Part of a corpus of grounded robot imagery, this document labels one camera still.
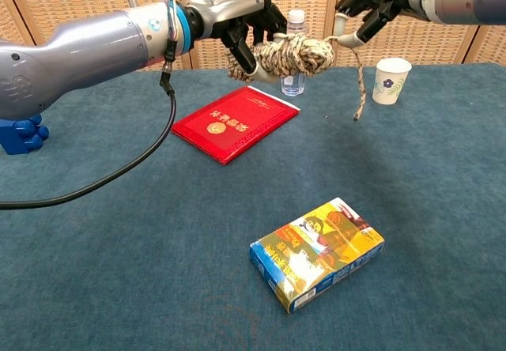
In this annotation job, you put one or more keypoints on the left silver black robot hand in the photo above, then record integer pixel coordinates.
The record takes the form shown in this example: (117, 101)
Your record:
(233, 7)

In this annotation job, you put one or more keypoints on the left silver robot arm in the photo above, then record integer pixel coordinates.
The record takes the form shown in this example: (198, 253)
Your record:
(87, 50)

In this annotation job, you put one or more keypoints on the white floral paper cup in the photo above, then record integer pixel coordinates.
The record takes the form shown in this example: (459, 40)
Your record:
(389, 84)

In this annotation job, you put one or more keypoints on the clear plastic water bottle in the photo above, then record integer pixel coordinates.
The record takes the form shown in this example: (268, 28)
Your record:
(294, 86)

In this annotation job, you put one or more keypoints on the red certificate booklet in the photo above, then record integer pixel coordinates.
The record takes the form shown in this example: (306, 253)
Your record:
(233, 123)

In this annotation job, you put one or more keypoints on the blue toy building block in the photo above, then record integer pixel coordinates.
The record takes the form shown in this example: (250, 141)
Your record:
(23, 135)

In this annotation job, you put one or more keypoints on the blue felt table cover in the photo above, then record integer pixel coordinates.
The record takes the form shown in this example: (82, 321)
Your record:
(158, 248)

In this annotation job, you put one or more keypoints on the colourful printed carton box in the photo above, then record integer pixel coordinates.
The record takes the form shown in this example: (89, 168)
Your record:
(316, 252)

